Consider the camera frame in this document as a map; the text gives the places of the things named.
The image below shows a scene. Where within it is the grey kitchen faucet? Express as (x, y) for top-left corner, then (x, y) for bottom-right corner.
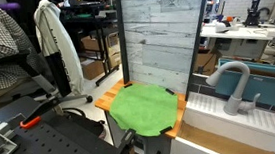
(204, 58), (263, 119)

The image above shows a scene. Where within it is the white round device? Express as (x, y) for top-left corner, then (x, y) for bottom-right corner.
(214, 20), (231, 34)

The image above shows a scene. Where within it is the black clamp orange handle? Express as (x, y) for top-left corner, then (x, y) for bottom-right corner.
(100, 127), (139, 154)
(17, 95), (64, 130)

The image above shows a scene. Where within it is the brown cardboard box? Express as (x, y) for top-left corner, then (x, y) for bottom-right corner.
(80, 58), (106, 81)
(192, 51), (221, 78)
(108, 51), (124, 68)
(80, 32), (121, 55)

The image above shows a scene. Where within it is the white lab table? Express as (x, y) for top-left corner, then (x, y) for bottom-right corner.
(199, 18), (275, 65)

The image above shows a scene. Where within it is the white sink basin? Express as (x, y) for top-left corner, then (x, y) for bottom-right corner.
(163, 84), (275, 154)

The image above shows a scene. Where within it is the black office chair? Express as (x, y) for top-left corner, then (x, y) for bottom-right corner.
(0, 44), (95, 112)

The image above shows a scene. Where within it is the grey wood-look backdrop panel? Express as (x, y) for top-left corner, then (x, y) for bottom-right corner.
(116, 0), (221, 106)

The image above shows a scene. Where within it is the black metal desk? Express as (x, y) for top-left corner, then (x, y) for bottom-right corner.
(59, 0), (125, 90)

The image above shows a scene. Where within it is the black perforated table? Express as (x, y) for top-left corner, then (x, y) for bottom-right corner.
(0, 86), (145, 154)

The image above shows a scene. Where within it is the green microfibre cloth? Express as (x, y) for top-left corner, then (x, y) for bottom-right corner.
(106, 81), (183, 141)

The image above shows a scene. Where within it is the white hoodie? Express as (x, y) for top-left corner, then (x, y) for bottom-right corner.
(31, 0), (87, 99)

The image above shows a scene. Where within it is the black floor cable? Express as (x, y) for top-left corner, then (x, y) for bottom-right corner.
(61, 106), (88, 121)

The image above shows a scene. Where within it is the teal plastic bin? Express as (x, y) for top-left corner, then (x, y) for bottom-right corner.
(211, 53), (275, 116)

